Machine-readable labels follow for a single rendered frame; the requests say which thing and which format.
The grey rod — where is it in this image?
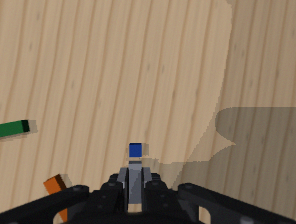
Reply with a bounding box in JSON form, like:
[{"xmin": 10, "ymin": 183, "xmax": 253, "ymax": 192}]
[{"xmin": 128, "ymin": 161, "xmax": 142, "ymax": 204}]

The green rod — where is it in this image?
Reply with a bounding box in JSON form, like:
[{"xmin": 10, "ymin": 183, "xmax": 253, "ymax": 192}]
[{"xmin": 0, "ymin": 120, "xmax": 30, "ymax": 137}]

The orange rod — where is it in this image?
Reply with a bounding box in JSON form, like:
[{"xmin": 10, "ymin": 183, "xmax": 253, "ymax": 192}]
[{"xmin": 43, "ymin": 174, "xmax": 67, "ymax": 222}]

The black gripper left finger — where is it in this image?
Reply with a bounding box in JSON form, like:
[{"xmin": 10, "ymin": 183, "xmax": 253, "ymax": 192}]
[{"xmin": 0, "ymin": 167, "xmax": 129, "ymax": 224}]

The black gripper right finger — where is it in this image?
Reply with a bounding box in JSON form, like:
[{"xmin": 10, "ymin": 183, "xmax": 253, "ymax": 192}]
[{"xmin": 141, "ymin": 167, "xmax": 296, "ymax": 224}]

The small blue block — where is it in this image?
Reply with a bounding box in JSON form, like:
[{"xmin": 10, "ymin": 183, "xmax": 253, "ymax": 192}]
[{"xmin": 129, "ymin": 143, "xmax": 142, "ymax": 157}]

